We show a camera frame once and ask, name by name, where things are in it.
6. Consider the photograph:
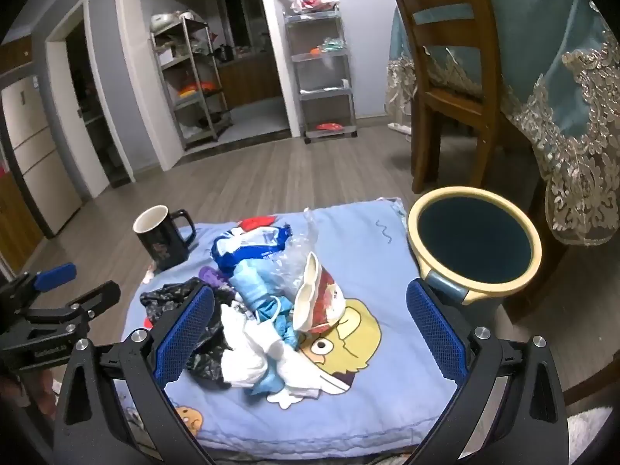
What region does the white tissue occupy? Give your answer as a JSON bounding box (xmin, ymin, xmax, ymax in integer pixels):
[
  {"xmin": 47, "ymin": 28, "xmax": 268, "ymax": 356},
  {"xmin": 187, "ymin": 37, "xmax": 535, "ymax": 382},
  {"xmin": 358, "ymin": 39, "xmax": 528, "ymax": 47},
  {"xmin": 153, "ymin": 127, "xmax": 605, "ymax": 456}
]
[{"xmin": 222, "ymin": 300, "xmax": 301, "ymax": 391}]

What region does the black mug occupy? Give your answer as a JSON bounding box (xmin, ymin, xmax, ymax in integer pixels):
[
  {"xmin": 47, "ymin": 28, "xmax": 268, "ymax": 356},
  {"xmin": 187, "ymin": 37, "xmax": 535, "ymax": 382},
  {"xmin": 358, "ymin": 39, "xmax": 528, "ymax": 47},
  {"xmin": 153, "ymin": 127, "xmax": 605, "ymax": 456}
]
[{"xmin": 134, "ymin": 205, "xmax": 197, "ymax": 272}]

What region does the blue cartoon printed blanket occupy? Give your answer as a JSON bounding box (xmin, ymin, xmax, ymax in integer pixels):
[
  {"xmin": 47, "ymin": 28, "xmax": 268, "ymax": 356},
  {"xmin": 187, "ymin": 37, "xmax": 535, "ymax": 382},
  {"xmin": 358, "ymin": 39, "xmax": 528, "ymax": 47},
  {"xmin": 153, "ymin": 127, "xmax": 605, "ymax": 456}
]
[{"xmin": 119, "ymin": 197, "xmax": 466, "ymax": 451}]

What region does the teal lace tablecloth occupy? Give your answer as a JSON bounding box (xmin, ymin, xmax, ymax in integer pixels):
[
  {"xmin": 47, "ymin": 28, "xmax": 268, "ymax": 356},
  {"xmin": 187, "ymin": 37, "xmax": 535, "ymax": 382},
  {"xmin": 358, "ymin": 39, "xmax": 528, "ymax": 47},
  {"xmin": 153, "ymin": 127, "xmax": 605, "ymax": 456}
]
[{"xmin": 385, "ymin": 0, "xmax": 620, "ymax": 248}]

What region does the clear plastic wrapper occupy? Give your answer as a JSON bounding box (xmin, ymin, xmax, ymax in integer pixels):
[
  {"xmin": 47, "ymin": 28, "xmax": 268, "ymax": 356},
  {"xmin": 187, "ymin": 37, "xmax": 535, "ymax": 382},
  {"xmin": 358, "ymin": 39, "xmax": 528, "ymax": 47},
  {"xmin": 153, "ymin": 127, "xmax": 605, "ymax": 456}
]
[{"xmin": 271, "ymin": 207, "xmax": 323, "ymax": 301}]

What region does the wooden cabinet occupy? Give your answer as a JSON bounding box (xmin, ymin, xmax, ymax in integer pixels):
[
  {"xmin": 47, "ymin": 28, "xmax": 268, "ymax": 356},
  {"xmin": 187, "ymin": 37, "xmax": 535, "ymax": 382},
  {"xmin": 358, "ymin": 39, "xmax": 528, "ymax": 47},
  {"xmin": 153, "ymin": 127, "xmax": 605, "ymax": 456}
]
[{"xmin": 0, "ymin": 155, "xmax": 44, "ymax": 272}]

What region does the metal storage rack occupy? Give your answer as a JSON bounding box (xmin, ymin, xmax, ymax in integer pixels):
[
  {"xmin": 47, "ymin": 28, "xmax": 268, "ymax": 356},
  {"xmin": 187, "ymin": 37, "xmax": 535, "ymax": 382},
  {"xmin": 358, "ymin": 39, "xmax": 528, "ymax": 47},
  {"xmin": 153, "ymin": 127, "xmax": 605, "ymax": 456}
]
[{"xmin": 149, "ymin": 10, "xmax": 232, "ymax": 151}]

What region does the blue bin with cream rim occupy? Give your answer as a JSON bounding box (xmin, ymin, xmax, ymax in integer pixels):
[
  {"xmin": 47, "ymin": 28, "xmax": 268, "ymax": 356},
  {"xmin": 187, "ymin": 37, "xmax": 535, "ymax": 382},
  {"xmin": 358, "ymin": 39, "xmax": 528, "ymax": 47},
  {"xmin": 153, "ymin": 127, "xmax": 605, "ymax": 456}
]
[{"xmin": 408, "ymin": 187, "xmax": 542, "ymax": 344}]

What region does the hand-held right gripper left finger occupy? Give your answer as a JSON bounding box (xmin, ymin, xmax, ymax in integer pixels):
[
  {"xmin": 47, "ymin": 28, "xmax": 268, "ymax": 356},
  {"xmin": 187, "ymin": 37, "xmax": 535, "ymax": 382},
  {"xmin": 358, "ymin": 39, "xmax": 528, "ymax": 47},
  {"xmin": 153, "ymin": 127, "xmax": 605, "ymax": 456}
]
[{"xmin": 52, "ymin": 285, "xmax": 216, "ymax": 465}]

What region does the blue white snack bag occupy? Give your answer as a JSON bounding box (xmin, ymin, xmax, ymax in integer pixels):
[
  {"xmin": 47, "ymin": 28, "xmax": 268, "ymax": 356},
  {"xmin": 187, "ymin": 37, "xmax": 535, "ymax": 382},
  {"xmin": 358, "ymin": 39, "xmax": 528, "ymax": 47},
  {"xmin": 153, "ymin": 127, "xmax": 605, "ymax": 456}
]
[{"xmin": 210, "ymin": 225, "xmax": 294, "ymax": 274}]

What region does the grey plastic trolley shelf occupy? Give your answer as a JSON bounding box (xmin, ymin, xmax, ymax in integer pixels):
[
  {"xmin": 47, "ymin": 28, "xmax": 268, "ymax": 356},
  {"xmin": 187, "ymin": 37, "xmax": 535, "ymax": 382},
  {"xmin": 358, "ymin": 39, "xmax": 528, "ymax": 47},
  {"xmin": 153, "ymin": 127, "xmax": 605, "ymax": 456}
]
[{"xmin": 283, "ymin": 7, "xmax": 358, "ymax": 143}]

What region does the wooden chair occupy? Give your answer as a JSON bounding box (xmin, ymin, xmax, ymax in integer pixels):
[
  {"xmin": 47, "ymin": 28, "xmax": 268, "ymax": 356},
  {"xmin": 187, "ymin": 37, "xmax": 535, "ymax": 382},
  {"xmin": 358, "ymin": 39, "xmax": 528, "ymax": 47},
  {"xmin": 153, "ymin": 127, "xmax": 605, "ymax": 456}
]
[{"xmin": 384, "ymin": 0, "xmax": 548, "ymax": 199}]

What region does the crushed red white paper cup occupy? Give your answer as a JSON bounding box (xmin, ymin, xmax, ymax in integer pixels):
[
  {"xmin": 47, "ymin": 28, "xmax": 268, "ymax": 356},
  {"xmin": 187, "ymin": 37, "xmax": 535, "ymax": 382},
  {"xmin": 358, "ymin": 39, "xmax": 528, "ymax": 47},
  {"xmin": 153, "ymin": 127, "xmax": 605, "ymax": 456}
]
[{"xmin": 293, "ymin": 252, "xmax": 348, "ymax": 335}]

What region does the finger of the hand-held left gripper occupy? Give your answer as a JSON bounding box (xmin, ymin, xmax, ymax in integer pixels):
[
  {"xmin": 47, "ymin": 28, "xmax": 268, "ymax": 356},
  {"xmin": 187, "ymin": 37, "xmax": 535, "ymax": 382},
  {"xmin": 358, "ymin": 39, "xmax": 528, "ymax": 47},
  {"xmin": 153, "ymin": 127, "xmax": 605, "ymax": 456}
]
[
  {"xmin": 0, "ymin": 262, "xmax": 78, "ymax": 312},
  {"xmin": 24, "ymin": 280, "xmax": 122, "ymax": 325}
]

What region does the white fluffy rug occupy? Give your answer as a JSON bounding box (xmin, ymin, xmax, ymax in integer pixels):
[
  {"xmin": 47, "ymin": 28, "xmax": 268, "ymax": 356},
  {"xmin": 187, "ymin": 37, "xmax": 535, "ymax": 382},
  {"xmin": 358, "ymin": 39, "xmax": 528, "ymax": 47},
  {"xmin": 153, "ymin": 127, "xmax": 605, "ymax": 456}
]
[{"xmin": 564, "ymin": 404, "xmax": 613, "ymax": 465}]

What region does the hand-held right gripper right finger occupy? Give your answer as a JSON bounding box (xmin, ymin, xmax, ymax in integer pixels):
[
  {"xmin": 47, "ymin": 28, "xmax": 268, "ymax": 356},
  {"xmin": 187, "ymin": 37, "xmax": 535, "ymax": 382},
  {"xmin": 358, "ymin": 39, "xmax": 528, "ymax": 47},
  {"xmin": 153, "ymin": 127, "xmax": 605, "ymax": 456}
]
[{"xmin": 406, "ymin": 278, "xmax": 568, "ymax": 465}]

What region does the beige refrigerator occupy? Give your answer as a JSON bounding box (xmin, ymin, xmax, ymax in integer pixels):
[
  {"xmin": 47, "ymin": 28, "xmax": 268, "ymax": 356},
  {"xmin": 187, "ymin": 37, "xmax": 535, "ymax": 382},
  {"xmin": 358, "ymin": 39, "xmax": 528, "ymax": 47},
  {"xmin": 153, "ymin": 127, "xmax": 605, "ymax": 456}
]
[{"xmin": 0, "ymin": 76, "xmax": 83, "ymax": 240}]

